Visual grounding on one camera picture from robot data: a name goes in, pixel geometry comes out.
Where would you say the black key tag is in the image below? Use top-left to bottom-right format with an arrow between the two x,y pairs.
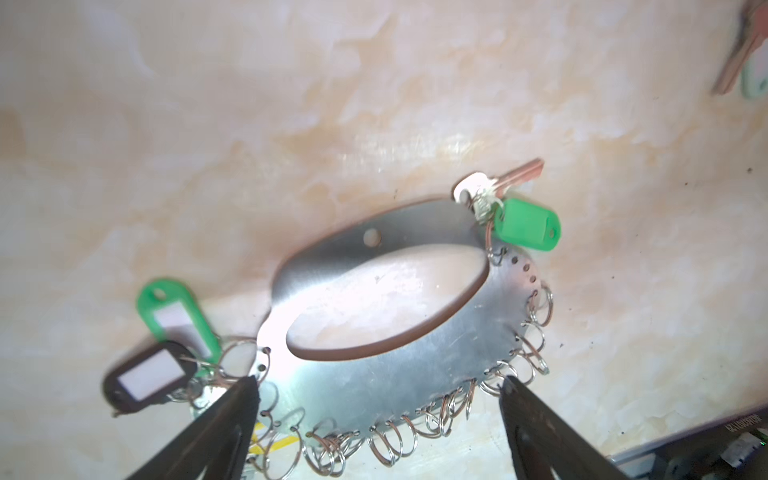
102,341 -> 199,417

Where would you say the silver key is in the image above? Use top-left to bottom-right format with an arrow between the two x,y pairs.
712,1 -> 767,96

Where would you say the metal key organizer plate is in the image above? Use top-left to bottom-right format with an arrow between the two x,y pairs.
248,197 -> 556,475

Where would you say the front aluminium rail base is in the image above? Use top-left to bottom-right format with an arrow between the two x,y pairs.
608,404 -> 767,479

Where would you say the green key tag upper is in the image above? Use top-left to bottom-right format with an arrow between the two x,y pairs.
136,278 -> 223,363

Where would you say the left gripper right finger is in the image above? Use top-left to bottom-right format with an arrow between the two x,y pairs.
499,376 -> 626,479

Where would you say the green key tag lower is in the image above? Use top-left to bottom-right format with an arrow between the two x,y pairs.
493,198 -> 562,252

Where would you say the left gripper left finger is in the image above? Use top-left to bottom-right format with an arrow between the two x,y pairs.
130,376 -> 260,479

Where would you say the green key tag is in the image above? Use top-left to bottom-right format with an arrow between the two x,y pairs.
136,278 -> 223,363
493,198 -> 562,252

